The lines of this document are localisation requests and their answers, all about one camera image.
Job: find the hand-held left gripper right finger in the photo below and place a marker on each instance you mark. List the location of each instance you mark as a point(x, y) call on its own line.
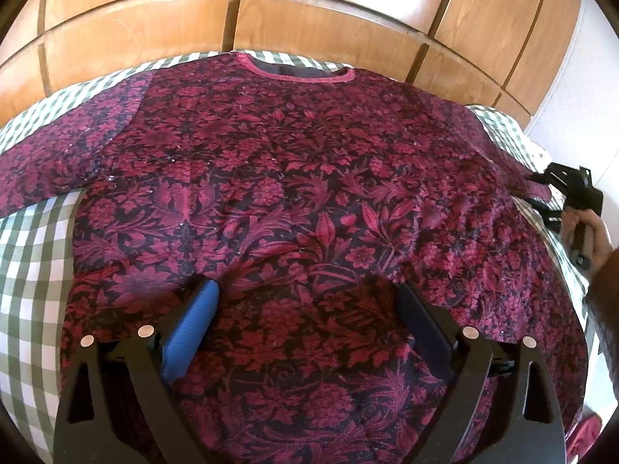
point(425, 328)

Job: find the person's right hand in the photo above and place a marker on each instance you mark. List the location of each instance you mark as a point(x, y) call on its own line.
point(600, 241)

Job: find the green checked bed sheet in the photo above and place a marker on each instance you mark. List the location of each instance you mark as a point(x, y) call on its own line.
point(34, 261)

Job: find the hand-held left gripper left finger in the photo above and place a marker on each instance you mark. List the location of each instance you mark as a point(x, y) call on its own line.
point(193, 319)

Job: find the person's right forearm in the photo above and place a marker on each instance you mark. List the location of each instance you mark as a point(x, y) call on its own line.
point(607, 299)

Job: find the red floral shirt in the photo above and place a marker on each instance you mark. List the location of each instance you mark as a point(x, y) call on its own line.
point(309, 179)

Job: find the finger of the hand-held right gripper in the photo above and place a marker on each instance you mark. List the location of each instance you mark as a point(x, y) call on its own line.
point(556, 175)
point(549, 215)

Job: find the dark red cloth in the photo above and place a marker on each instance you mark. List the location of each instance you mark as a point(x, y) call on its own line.
point(585, 437)

